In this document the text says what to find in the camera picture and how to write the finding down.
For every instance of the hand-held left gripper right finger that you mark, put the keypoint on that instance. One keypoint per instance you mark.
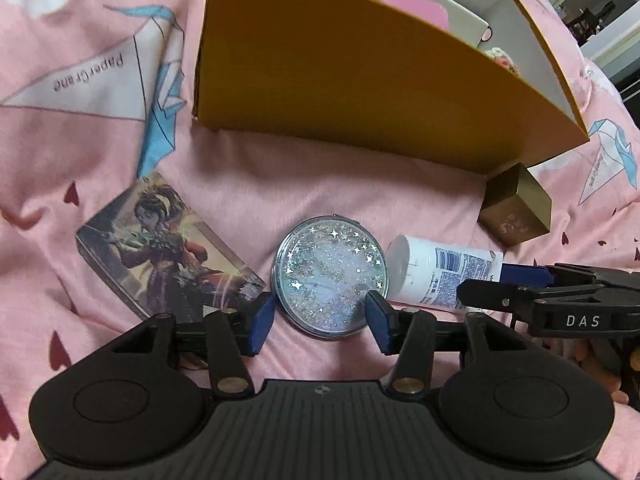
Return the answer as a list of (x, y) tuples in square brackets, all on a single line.
[(379, 322)]

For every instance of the round glitter mirror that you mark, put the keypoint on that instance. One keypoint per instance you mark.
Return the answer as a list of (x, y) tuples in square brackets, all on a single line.
[(325, 270)]

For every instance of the white lotion bottle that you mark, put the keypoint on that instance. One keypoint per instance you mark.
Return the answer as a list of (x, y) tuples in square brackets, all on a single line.
[(430, 270)]

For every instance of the pink and white case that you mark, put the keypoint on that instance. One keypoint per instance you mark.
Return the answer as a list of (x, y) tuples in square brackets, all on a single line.
[(415, 2)]

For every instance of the dark chair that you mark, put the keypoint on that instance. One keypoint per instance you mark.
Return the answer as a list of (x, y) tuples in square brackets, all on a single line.
[(590, 17)]

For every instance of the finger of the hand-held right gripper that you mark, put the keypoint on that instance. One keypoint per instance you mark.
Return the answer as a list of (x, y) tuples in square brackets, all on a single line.
[(525, 274), (495, 296)]

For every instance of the crochet flower bouquet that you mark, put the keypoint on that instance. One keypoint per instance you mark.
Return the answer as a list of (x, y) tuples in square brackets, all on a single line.
[(502, 60)]

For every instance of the small gold box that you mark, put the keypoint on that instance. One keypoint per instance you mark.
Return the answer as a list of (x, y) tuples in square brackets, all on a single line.
[(520, 200)]

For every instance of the person's right hand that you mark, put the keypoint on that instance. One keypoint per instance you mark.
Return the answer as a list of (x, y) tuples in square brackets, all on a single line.
[(582, 355)]

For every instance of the orange cardboard box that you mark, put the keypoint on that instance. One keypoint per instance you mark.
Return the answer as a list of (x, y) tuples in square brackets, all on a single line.
[(350, 75)]

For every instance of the illustrated picture tin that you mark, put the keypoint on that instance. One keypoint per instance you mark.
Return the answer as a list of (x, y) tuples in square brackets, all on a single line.
[(160, 245)]

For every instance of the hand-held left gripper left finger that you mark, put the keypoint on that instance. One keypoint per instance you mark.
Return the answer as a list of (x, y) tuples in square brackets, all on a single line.
[(260, 325)]

